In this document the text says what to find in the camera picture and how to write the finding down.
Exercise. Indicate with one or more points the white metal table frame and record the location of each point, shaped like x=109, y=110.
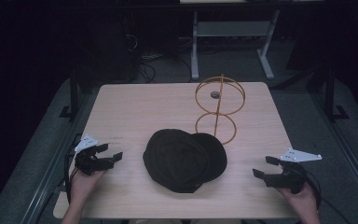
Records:
x=233, y=29

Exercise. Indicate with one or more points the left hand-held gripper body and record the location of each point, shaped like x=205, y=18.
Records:
x=87, y=163

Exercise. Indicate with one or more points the person's left hand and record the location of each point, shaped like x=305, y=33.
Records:
x=84, y=186

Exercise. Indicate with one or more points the small grey round disc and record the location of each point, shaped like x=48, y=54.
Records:
x=215, y=95

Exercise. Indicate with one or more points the person's right hand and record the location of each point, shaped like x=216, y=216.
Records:
x=301, y=200

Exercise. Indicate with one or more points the black cap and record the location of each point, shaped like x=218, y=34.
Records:
x=183, y=161

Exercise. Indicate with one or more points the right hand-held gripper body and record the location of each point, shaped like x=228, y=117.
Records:
x=287, y=180

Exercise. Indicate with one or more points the black metal stand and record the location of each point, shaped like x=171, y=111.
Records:
x=73, y=93
x=330, y=93

